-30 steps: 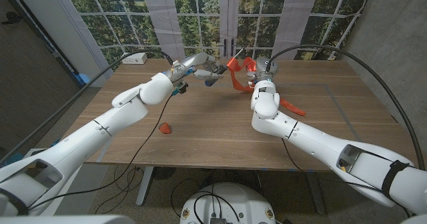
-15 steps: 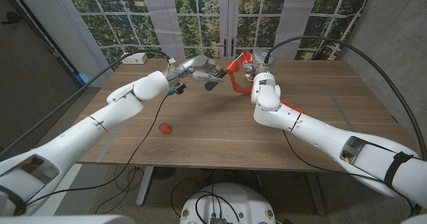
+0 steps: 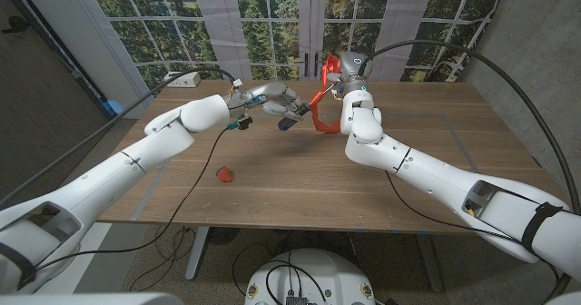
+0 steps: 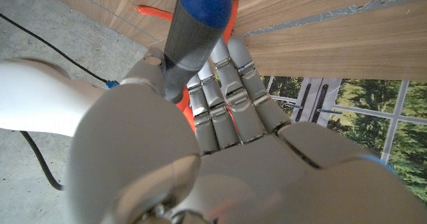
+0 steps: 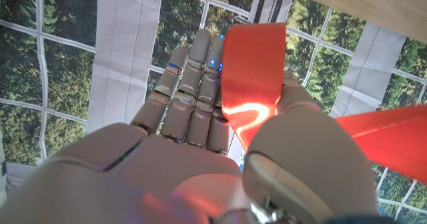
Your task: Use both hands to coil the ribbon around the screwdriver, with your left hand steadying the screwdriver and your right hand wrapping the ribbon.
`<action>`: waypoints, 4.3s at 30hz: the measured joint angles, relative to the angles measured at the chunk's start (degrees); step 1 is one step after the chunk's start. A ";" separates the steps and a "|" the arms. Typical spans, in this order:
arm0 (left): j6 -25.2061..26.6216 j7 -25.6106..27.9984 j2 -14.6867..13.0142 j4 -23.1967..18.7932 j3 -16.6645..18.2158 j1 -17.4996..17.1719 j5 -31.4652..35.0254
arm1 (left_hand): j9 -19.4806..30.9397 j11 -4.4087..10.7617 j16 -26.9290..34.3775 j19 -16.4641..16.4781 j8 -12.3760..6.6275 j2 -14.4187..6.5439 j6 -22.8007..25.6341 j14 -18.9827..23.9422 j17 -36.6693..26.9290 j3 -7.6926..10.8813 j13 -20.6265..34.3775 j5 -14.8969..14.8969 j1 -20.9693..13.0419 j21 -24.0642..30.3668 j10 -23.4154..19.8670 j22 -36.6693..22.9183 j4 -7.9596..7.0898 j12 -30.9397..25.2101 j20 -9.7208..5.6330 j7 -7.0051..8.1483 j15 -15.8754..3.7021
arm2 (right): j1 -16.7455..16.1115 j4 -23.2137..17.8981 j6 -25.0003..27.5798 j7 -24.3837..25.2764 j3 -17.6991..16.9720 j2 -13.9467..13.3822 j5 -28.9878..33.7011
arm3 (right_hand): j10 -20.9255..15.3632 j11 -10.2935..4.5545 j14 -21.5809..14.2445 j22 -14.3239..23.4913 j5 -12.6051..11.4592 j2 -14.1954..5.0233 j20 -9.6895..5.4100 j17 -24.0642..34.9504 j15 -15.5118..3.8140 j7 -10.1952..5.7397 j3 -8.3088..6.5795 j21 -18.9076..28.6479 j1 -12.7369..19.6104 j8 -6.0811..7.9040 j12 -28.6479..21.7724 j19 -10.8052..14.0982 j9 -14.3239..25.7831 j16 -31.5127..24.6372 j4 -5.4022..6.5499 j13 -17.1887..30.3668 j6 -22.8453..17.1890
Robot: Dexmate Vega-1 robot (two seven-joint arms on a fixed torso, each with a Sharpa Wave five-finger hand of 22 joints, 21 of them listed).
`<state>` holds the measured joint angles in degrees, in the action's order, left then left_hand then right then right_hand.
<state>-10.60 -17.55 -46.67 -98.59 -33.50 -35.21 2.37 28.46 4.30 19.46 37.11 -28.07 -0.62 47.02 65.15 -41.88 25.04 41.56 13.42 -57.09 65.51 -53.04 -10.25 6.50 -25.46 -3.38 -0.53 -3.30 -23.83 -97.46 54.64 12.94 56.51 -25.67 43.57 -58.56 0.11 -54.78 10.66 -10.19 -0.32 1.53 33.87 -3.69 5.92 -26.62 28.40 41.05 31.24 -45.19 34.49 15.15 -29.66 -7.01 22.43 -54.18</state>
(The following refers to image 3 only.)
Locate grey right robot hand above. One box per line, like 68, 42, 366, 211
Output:
324, 51, 374, 93

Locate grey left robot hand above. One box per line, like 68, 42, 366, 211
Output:
246, 81, 312, 122

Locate orange ribbon with spool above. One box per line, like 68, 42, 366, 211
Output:
310, 54, 342, 135

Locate blue grey handled screwdriver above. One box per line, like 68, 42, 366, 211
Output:
277, 83, 340, 133

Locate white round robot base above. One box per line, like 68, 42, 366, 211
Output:
243, 248, 377, 305

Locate printed window forest backdrop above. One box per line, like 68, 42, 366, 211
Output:
84, 0, 509, 98

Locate white power strip box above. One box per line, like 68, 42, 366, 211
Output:
163, 71, 202, 89

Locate black round floor disc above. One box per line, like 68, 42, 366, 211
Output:
207, 226, 241, 246

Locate white table leg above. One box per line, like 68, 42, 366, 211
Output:
184, 225, 211, 281

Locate grey table leg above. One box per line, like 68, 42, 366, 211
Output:
415, 233, 445, 293

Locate white robot chest shell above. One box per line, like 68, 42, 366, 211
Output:
0, 290, 185, 305

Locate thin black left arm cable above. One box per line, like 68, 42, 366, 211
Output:
35, 127, 231, 272

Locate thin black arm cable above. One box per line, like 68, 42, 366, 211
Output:
35, 127, 231, 272
384, 171, 562, 283

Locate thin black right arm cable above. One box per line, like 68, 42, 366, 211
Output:
384, 171, 562, 283

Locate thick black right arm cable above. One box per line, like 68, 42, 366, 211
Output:
358, 39, 581, 304

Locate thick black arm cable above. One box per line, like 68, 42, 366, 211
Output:
358, 39, 581, 304
0, 67, 237, 206

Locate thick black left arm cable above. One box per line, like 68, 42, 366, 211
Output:
0, 67, 237, 206

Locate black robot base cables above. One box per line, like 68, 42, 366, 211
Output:
231, 243, 329, 305

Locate black floor cable bundle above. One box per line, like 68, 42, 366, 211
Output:
129, 225, 202, 292

